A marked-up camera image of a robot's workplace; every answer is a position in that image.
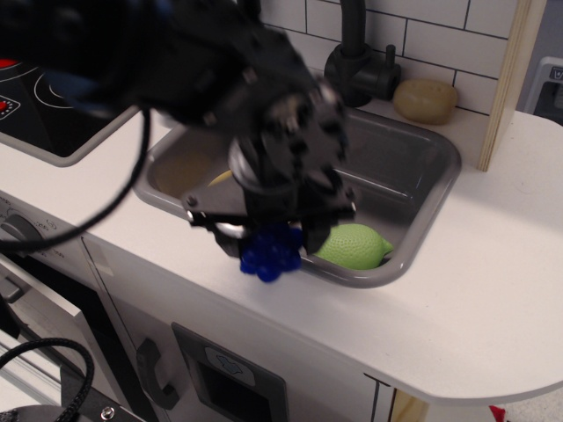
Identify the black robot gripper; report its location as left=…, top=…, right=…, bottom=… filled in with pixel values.
left=180, top=144, right=355, bottom=258

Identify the blue toy blueberry cluster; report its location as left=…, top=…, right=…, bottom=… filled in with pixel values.
left=239, top=222, right=303, bottom=283

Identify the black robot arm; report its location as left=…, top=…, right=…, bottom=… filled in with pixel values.
left=1, top=1, right=355, bottom=257

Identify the yellow toy plate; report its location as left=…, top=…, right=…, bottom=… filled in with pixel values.
left=208, top=170, right=232, bottom=187

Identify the grey plastic sink basin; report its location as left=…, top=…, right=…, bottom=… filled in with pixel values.
left=135, top=86, right=461, bottom=288

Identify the green toy lime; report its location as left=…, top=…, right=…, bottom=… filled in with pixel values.
left=315, top=223, right=394, bottom=270

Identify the grey dishwasher control panel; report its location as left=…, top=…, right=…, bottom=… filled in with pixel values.
left=172, top=323, right=289, bottom=421

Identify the black toy faucet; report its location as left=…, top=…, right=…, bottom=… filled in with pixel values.
left=324, top=0, right=401, bottom=107

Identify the beige toy potato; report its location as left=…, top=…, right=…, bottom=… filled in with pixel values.
left=392, top=78, right=458, bottom=125

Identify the white oven door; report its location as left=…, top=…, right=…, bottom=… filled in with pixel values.
left=1, top=255, right=112, bottom=392

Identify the black toy stovetop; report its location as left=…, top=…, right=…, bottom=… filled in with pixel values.
left=1, top=57, right=136, bottom=167

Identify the grey oven knob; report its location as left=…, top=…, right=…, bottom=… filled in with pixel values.
left=1, top=215, right=43, bottom=256

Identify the light wooden side panel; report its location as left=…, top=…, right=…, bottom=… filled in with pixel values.
left=475, top=0, right=546, bottom=172

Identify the grey cabinet door handle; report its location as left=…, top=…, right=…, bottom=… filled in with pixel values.
left=135, top=338, right=179, bottom=411

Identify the black braided cable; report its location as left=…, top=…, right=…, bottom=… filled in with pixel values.
left=0, top=337, right=96, bottom=422

